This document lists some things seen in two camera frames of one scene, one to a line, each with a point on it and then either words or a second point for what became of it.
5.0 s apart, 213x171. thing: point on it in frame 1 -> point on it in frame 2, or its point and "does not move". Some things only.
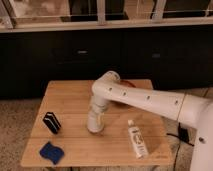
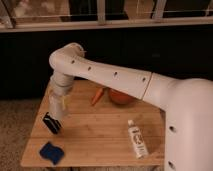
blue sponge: (53, 153) does not move
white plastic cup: (95, 121) -> (57, 105)
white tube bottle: (139, 145) does not move
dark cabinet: (175, 58) does not move
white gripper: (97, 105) -> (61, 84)
